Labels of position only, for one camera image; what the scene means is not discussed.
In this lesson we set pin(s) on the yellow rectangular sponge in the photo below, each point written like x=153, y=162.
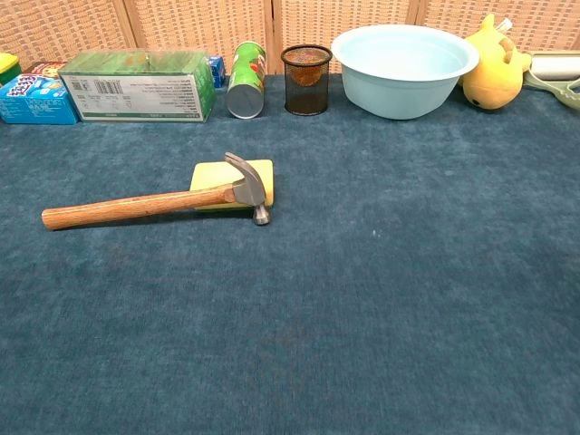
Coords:
x=208, y=176

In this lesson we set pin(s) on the dark blue table cloth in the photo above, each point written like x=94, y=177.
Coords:
x=362, y=294

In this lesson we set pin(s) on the black mesh pen holder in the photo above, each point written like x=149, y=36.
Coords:
x=308, y=102

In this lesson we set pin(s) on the green chips can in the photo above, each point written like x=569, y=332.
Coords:
x=247, y=81

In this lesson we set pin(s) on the orange jelly cup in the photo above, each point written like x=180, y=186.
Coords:
x=304, y=74

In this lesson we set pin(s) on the pink blue Oreo box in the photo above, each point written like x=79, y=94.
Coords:
x=217, y=70

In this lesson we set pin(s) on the light blue plastic basin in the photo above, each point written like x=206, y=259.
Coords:
x=399, y=90

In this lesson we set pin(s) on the clear box green packets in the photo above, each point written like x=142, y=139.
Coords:
x=136, y=95

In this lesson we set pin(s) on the woven wooden folding screen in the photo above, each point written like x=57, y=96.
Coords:
x=181, y=22

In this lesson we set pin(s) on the yellow plush toy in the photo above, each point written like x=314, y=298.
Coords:
x=489, y=81

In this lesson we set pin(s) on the blue snack box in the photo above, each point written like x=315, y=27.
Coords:
x=31, y=104

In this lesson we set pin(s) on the brown pizza print box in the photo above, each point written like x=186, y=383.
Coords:
x=45, y=69

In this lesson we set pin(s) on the green lint roller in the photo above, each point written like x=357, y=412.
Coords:
x=553, y=68

